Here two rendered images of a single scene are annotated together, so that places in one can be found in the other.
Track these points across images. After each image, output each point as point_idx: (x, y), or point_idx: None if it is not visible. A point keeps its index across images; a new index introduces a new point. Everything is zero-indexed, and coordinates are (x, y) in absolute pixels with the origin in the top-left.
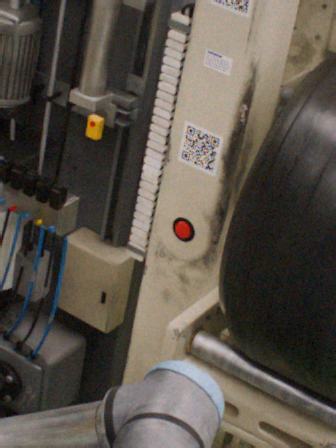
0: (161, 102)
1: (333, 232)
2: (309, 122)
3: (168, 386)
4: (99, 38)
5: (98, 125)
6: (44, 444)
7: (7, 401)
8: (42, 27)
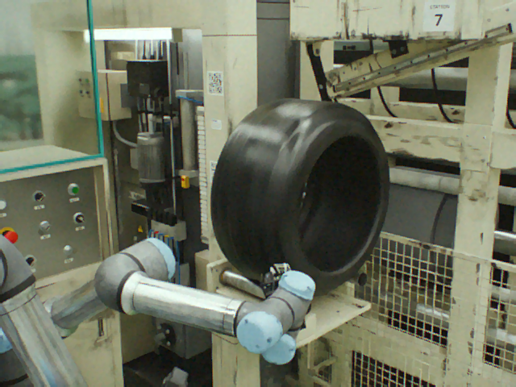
0: (201, 155)
1: (246, 176)
2: (239, 129)
3: (135, 244)
4: (185, 139)
5: (185, 179)
6: (85, 292)
7: (168, 345)
8: (176, 150)
